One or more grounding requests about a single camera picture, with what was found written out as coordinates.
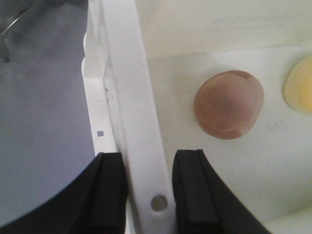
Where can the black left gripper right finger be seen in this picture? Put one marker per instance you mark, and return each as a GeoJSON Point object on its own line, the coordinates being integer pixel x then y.
{"type": "Point", "coordinates": [204, 203]}

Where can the pink plush ball toy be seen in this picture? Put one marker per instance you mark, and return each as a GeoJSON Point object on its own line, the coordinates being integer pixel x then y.
{"type": "Point", "coordinates": [228, 104]}

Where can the yellow plush ball toy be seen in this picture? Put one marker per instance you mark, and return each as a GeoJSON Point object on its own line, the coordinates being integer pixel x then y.
{"type": "Point", "coordinates": [298, 87]}

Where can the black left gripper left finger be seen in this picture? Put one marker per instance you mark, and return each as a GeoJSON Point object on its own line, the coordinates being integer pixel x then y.
{"type": "Point", "coordinates": [93, 203]}

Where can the white plastic tote box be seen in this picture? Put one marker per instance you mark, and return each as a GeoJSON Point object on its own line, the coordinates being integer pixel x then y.
{"type": "Point", "coordinates": [144, 62]}

